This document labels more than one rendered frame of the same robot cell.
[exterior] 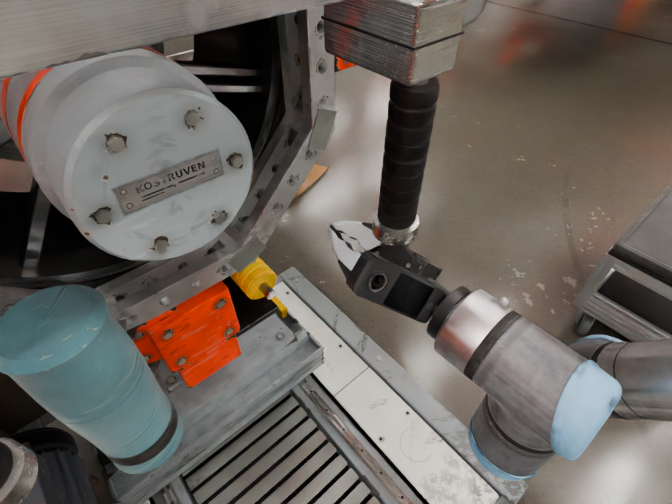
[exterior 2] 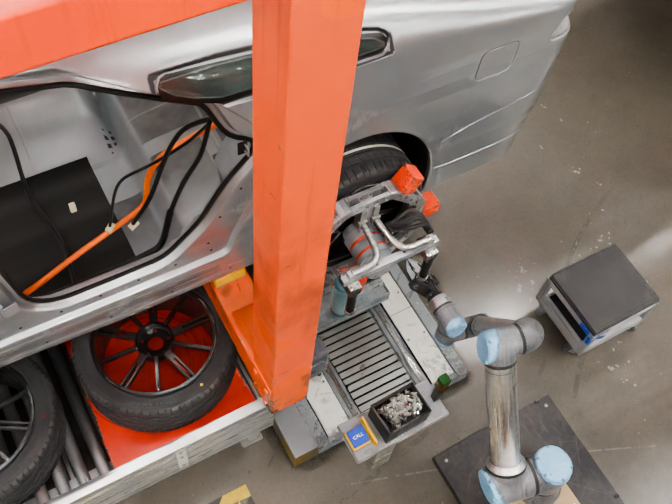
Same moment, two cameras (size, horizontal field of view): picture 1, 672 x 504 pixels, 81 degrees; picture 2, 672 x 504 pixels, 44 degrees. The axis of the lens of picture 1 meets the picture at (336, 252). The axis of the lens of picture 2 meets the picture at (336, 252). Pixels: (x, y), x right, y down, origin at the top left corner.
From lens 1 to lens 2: 2.98 m
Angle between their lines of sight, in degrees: 14
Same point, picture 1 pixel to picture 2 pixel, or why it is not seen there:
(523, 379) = (443, 317)
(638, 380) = (476, 325)
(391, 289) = (419, 288)
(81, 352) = not seen: hidden behind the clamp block
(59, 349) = not seen: hidden behind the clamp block
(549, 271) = (543, 273)
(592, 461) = not seen: hidden behind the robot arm
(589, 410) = (453, 325)
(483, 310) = (441, 299)
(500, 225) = (528, 231)
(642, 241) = (566, 276)
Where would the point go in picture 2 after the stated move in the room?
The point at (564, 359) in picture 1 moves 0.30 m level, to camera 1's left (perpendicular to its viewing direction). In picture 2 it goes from (454, 314) to (381, 298)
